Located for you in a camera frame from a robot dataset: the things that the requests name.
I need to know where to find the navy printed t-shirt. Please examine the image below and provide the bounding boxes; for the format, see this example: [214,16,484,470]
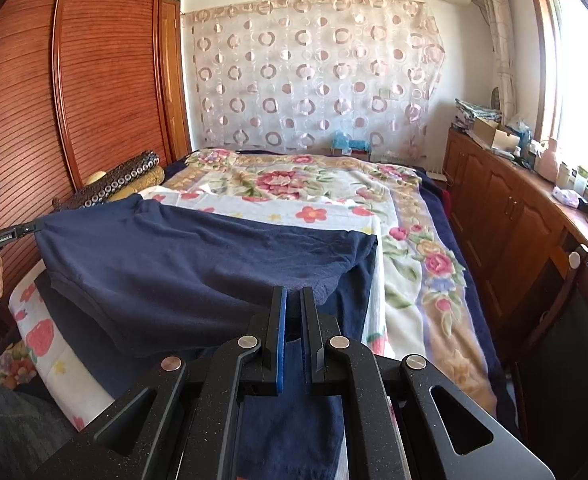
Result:
[36,195,377,479]

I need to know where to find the dark circle patterned folded cloth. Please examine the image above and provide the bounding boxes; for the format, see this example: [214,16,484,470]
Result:
[52,151,165,211]

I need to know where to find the floral bed blanket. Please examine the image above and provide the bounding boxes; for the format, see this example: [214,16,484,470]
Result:
[0,150,515,428]

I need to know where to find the dark chair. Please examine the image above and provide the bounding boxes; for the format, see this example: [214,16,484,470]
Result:
[512,245,588,479]

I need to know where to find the yellow sunflower folded cloth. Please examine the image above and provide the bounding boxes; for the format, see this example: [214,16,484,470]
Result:
[84,166,165,203]

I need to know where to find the wooden louvered wardrobe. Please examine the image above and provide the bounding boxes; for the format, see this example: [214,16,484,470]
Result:
[0,0,193,321]

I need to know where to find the long wooden sideboard cabinet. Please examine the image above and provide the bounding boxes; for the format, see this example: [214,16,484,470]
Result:
[444,129,588,361]

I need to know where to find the blue tissue pack box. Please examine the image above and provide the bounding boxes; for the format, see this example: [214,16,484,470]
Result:
[331,131,371,158]

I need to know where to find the white pink bottle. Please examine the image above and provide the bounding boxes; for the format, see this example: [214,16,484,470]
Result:
[537,138,560,182]

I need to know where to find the cardboard box on sideboard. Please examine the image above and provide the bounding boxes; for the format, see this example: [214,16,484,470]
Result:
[472,118,520,153]

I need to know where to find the stack of papers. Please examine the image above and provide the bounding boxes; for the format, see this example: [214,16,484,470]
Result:
[452,99,502,130]

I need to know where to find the circle patterned sheer curtain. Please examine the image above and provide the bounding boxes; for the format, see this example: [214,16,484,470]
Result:
[185,0,446,160]

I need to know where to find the beige window drape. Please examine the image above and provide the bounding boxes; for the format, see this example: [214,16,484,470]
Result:
[483,0,516,125]

